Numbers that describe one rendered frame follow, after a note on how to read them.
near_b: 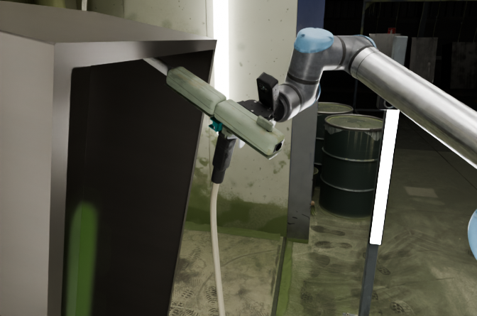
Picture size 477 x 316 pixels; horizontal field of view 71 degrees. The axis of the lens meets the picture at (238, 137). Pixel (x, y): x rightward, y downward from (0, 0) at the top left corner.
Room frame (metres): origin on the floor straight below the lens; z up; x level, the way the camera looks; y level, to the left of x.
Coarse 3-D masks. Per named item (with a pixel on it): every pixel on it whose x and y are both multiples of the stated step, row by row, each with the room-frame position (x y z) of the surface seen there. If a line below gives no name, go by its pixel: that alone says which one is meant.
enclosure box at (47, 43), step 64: (0, 64) 0.32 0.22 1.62; (64, 64) 0.32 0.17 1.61; (128, 64) 0.95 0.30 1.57; (192, 64) 0.91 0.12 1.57; (0, 128) 0.32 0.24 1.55; (64, 128) 0.33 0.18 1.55; (128, 128) 0.95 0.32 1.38; (192, 128) 0.91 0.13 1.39; (0, 192) 0.33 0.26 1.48; (64, 192) 0.34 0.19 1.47; (128, 192) 0.95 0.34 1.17; (0, 256) 0.33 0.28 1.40; (64, 256) 0.91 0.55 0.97; (128, 256) 0.96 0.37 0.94
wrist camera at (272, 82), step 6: (264, 72) 0.75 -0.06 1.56; (258, 78) 0.74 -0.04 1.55; (264, 78) 0.74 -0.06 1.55; (270, 78) 0.73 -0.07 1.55; (258, 84) 0.74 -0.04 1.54; (264, 84) 0.73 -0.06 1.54; (270, 84) 0.72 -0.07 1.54; (276, 84) 0.73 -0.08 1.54; (258, 90) 0.77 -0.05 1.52; (264, 90) 0.74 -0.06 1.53; (270, 90) 0.73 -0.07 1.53; (276, 90) 0.74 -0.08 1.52; (258, 96) 0.79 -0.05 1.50; (264, 96) 0.77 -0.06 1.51; (270, 96) 0.75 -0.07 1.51; (276, 96) 0.76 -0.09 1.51; (270, 102) 0.77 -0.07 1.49; (276, 102) 0.77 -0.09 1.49; (276, 108) 0.79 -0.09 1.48
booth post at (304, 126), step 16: (304, 0) 2.42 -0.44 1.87; (320, 0) 2.39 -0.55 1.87; (304, 16) 2.42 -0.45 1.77; (320, 16) 2.39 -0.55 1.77; (304, 112) 2.41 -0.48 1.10; (304, 128) 2.41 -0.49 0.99; (304, 144) 2.40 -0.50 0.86; (304, 160) 2.40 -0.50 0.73; (304, 176) 2.40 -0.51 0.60; (304, 192) 2.40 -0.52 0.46; (288, 208) 2.42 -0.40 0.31; (304, 208) 2.40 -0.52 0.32; (288, 224) 2.42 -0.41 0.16; (304, 224) 2.40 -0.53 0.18; (288, 240) 2.42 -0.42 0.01; (304, 240) 2.39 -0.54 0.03
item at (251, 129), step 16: (160, 64) 0.79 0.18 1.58; (176, 80) 0.74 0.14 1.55; (192, 80) 0.73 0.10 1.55; (192, 96) 0.71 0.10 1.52; (208, 96) 0.69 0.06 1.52; (224, 96) 0.70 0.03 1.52; (208, 112) 0.69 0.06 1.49; (224, 112) 0.66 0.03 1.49; (240, 112) 0.65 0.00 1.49; (224, 128) 0.67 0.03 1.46; (240, 128) 0.63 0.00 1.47; (256, 128) 0.62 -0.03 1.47; (272, 128) 0.61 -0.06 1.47; (224, 144) 0.68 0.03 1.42; (256, 144) 0.61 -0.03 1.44; (272, 144) 0.59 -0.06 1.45; (224, 160) 0.70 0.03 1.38
